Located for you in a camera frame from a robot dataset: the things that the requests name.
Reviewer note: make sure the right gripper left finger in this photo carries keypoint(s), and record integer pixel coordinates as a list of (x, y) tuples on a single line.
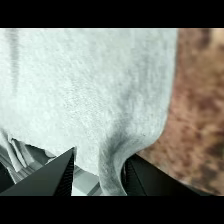
[(53, 178)]

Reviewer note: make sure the light grey garment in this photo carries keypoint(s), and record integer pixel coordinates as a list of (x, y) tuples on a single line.
[(83, 93)]

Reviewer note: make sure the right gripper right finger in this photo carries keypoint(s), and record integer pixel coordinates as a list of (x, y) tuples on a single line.
[(150, 180)]

